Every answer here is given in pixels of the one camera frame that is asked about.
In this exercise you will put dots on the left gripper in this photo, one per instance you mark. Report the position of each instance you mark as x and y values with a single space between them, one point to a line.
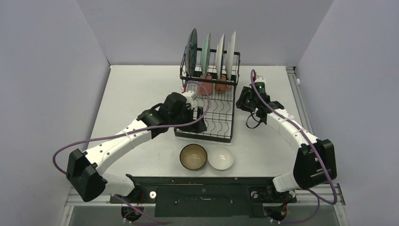
190 111

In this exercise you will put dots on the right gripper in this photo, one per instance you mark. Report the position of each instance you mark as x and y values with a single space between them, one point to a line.
244 99

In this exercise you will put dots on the small orange mug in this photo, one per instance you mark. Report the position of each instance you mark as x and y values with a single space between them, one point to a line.
222 88

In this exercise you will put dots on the large pink mug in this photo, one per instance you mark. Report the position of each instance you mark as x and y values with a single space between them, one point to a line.
205 87

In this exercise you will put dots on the black wire dish rack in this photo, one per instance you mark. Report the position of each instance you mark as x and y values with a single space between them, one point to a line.
219 119

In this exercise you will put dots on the brown black bowl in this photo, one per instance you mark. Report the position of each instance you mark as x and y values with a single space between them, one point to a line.
193 157

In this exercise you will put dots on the red teal plate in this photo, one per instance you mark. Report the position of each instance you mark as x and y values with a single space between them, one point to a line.
230 56

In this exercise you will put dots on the white plate blue rim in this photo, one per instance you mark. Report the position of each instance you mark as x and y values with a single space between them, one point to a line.
219 56

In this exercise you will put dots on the dark blue plate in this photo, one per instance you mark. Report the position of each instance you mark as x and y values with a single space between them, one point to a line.
191 52

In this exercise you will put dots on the white bowl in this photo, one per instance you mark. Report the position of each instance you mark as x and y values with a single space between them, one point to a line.
220 157

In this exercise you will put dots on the light green flower plate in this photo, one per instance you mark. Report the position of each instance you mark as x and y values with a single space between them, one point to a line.
205 54

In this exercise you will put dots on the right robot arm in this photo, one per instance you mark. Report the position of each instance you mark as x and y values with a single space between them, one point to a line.
315 158

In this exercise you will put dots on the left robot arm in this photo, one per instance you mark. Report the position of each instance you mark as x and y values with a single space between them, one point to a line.
86 170

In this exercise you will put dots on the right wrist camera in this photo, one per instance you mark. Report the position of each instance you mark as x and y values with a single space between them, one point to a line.
259 81

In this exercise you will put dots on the aluminium rail right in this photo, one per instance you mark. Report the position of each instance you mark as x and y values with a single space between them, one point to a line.
334 189

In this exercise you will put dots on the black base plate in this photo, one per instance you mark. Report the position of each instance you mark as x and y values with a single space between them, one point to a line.
207 196

